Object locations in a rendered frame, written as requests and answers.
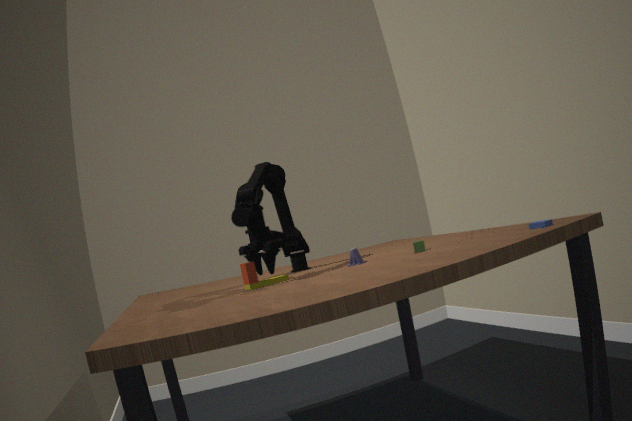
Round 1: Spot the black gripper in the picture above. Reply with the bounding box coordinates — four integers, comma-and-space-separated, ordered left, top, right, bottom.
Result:
239, 224, 285, 276

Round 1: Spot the green block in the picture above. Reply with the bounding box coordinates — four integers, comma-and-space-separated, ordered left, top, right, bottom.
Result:
412, 240, 425, 253

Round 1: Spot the small blue block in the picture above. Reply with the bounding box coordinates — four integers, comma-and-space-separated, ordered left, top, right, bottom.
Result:
529, 219, 553, 230

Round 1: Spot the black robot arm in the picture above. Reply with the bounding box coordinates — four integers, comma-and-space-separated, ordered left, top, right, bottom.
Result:
231, 162, 311, 273

